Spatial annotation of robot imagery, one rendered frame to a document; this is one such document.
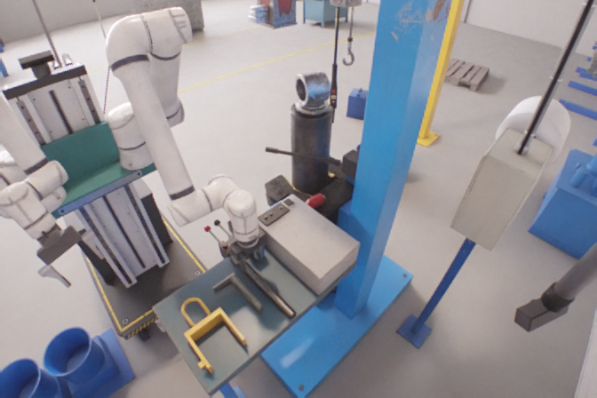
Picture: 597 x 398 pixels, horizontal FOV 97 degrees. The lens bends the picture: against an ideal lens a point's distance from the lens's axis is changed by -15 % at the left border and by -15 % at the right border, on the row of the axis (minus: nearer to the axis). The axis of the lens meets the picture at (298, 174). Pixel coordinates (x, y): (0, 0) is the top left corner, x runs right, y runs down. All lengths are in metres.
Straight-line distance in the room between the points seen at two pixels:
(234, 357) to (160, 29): 1.10
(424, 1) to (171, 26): 0.75
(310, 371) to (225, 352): 1.02
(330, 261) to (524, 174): 0.76
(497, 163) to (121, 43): 1.28
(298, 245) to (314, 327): 1.08
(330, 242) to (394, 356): 1.30
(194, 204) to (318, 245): 0.53
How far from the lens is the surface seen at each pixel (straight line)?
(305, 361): 2.17
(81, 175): 1.76
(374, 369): 2.33
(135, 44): 1.03
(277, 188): 1.77
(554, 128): 1.49
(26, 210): 1.12
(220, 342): 1.24
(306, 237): 1.28
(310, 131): 1.50
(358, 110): 4.47
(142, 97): 1.01
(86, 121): 1.74
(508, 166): 1.24
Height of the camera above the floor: 2.19
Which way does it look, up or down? 40 degrees down
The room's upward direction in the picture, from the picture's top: straight up
